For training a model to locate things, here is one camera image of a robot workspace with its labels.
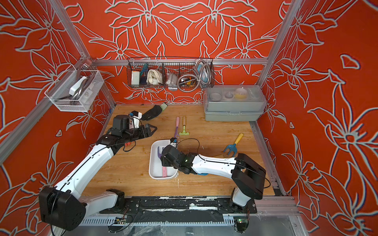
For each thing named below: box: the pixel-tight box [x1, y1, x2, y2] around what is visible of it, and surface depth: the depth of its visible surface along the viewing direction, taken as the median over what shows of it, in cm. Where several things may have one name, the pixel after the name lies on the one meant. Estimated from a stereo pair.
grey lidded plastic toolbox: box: [203, 85, 268, 121], surface depth 102 cm
